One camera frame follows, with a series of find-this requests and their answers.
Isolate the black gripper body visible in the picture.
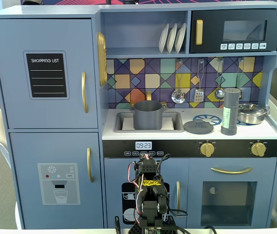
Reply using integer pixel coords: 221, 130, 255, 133
139, 154, 156, 163

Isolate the gray salt shaker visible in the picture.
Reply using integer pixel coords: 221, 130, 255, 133
220, 87, 241, 136

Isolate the digital clock display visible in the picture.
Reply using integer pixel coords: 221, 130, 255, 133
135, 141, 153, 151

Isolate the blue dishwasher door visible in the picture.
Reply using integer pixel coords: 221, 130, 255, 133
104, 157, 189, 229

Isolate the black dishwasher sticker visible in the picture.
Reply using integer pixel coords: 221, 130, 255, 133
121, 182, 170, 225

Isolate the gray plastic pot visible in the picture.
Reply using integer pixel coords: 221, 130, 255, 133
129, 100, 167, 130

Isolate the gray sink basin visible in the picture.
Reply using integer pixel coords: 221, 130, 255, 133
113, 111, 185, 134

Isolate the gray pot lid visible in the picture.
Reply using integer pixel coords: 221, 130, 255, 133
183, 118, 214, 135

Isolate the gold stove knob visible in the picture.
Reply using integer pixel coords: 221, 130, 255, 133
200, 142, 215, 157
251, 142, 267, 157

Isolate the blue oven door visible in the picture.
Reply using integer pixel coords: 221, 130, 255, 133
188, 157, 277, 229

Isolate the metal skimmer spoon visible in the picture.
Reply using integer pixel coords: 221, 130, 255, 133
171, 59, 186, 104

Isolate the robot controller board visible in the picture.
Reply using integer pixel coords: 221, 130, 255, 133
143, 226, 163, 234

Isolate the black table clamp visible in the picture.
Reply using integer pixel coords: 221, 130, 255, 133
114, 215, 122, 234

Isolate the metal slotted spatula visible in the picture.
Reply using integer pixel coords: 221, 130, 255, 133
193, 59, 205, 103

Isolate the black control panel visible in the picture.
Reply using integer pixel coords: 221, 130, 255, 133
102, 139, 277, 158

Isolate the metal ladle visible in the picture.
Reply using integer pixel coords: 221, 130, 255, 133
214, 58, 225, 100

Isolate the steel pot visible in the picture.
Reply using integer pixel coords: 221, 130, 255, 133
237, 108, 268, 125

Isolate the steel pot lid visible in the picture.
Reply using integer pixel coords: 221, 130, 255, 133
237, 102, 267, 115

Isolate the white toy plate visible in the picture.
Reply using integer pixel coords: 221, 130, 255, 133
158, 23, 170, 54
174, 22, 187, 53
166, 23, 178, 54

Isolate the blue fridge door with dispenser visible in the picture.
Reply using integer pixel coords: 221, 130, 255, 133
9, 132, 104, 229

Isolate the blue toy kitchen unit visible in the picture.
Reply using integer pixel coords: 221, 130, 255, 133
0, 1, 277, 230

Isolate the black shopping list board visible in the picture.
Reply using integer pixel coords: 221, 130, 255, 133
23, 50, 70, 100

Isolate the black microwave door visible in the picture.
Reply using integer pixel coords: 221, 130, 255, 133
189, 9, 277, 54

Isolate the large blue fridge door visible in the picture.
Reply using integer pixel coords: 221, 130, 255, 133
0, 19, 99, 129

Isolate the black round object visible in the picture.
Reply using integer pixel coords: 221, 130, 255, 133
22, 0, 44, 6

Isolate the black camera cable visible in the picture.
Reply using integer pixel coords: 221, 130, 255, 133
152, 153, 189, 218

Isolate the red white servo wire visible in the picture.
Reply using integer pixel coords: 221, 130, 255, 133
128, 160, 141, 183

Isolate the gold dishwasher handle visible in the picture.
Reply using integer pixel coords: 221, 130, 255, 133
176, 180, 181, 208

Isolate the short gold fridge handle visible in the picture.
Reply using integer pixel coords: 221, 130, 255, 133
87, 147, 94, 183

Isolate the gold oven handle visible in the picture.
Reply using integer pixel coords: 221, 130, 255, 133
210, 166, 253, 175

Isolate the black power cable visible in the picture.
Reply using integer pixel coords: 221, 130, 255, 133
172, 225, 217, 234

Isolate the long gold fridge handle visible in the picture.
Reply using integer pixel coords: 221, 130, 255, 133
81, 71, 89, 114

